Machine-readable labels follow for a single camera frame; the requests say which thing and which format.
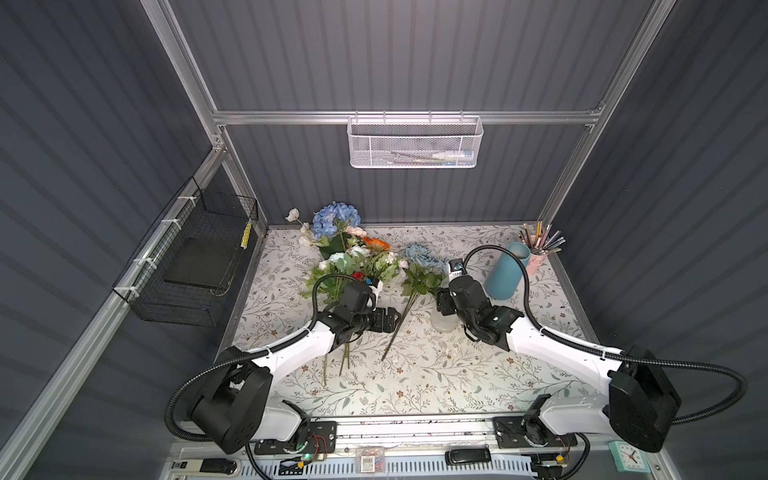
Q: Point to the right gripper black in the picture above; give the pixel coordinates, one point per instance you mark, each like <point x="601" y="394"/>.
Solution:
<point x="447" y="301"/>

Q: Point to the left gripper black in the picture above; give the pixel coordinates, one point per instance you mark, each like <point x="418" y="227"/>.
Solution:
<point x="383" y="319"/>

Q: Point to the clear glass vase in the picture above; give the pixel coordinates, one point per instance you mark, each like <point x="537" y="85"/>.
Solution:
<point x="442" y="323"/>

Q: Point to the red gerbera flower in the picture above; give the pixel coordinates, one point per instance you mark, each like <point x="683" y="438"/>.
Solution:
<point x="357" y="276"/>

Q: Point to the dusty blue rose bunch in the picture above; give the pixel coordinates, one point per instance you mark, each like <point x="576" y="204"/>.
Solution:
<point x="425" y="275"/>

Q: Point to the white pink flower bunch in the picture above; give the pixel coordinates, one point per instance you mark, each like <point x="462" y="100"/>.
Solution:
<point x="327" y="280"/>

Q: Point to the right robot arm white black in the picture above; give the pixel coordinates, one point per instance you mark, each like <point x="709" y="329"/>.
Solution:
<point x="635" y="398"/>

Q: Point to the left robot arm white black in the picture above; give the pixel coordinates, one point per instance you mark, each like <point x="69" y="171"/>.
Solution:
<point x="230" y="403"/>

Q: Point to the teal ceramic vase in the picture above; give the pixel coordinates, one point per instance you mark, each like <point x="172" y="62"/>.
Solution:
<point x="506" y="275"/>

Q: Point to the orange gerbera flower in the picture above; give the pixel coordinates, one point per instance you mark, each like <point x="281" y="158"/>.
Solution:
<point x="375" y="246"/>

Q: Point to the floral patterned table mat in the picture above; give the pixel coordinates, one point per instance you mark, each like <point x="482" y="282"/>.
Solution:
<point x="425" y="371"/>

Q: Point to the pink pencil cup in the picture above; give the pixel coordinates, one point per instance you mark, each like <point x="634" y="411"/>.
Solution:
<point x="535" y="261"/>

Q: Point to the blue hydrangea flower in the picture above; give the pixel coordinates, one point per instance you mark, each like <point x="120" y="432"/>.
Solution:
<point x="334" y="228"/>

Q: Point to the white marker in basket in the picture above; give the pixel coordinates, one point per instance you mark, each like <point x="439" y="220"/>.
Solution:
<point x="451" y="157"/>

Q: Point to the black remote device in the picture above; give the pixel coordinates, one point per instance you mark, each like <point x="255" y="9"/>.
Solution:
<point x="467" y="455"/>

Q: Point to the white power strip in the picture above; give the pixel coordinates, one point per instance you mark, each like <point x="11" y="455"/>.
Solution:
<point x="206" y="467"/>

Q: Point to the teal small clock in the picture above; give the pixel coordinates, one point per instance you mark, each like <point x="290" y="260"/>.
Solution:
<point x="628" y="458"/>

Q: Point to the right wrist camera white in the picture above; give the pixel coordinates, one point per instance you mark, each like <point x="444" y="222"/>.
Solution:
<point x="455" y="268"/>

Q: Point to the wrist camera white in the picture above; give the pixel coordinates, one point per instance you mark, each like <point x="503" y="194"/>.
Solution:
<point x="455" y="268"/>
<point x="376" y="285"/>

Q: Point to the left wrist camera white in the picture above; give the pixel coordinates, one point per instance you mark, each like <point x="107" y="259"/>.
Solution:
<point x="376" y="285"/>

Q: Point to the white wire mesh basket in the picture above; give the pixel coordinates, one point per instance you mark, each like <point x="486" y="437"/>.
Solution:
<point x="371" y="138"/>

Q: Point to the black wire basket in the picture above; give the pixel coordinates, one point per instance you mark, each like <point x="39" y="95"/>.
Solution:
<point x="191" y="270"/>

